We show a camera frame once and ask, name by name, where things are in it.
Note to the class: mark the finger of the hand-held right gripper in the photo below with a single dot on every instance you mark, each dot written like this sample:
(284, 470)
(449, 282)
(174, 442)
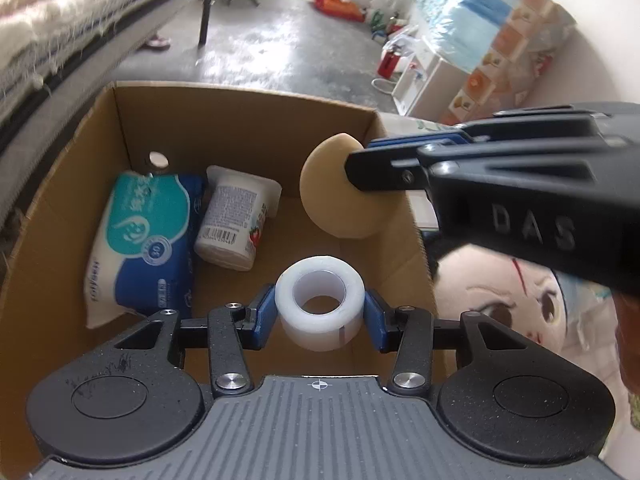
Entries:
(425, 140)
(385, 170)

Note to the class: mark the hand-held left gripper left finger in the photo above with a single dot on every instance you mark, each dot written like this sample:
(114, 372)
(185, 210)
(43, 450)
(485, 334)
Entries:
(262, 320)

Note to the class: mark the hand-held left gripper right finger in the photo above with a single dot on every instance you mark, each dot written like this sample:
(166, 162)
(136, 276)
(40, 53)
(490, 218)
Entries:
(375, 322)

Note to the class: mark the white tape roll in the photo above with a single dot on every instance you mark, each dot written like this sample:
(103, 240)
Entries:
(300, 327)

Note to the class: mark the beige round sponge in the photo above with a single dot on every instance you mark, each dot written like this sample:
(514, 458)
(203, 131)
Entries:
(330, 195)

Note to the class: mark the brown cardboard box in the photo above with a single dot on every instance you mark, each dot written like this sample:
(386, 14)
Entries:
(310, 125)

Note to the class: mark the white yogurt cup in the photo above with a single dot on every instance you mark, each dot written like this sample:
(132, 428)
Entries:
(230, 220)

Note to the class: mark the bag of blue face masks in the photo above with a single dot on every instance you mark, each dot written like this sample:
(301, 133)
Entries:
(590, 310)

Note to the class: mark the blue and teal tissue pack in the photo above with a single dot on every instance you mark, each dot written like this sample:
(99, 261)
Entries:
(135, 240)

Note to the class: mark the person's right forearm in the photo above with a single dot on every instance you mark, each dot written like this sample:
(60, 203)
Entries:
(629, 345)

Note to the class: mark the white water dispenser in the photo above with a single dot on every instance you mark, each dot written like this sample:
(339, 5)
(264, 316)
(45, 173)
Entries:
(430, 85)

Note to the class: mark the red bottle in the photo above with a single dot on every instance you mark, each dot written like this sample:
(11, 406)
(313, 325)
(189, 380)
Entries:
(389, 62)

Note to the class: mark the plush doll with red shirt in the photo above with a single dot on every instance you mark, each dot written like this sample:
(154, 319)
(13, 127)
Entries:
(500, 285)

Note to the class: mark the green plastic bottle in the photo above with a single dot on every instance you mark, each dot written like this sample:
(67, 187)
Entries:
(378, 25)

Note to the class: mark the orange patterned folded board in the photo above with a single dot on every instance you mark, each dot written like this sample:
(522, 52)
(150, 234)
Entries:
(520, 55)

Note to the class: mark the blue water dispenser bottle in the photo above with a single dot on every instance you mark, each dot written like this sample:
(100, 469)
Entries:
(475, 15)

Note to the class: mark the white plastic bag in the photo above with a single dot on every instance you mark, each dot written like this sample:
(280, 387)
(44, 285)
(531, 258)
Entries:
(382, 7)

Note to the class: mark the pink slipper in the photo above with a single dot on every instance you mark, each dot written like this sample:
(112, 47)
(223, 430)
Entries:
(157, 42)

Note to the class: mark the bed with grey mattress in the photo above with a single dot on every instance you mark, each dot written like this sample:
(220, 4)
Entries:
(125, 35)

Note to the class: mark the white lace bed sheet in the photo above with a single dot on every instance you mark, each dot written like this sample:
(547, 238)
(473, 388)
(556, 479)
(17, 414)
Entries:
(60, 15)

